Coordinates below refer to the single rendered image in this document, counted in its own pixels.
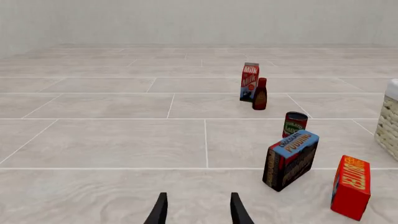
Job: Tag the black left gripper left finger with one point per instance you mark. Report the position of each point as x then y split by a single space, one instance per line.
159 211

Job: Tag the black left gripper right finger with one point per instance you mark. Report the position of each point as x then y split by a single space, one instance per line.
238 211

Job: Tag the tomato sauce tin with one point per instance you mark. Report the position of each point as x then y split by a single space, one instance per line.
293 124

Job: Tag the dark red sauce bottle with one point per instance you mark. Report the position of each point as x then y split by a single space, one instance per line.
260 96

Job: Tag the white woven basket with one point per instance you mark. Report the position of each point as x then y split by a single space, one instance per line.
388 123

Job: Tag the chocolate pudding box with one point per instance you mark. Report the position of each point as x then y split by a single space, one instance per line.
290 161

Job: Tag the red butter box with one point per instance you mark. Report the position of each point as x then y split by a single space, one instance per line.
351 186

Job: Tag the red milk carton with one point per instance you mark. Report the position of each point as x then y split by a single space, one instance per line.
249 81

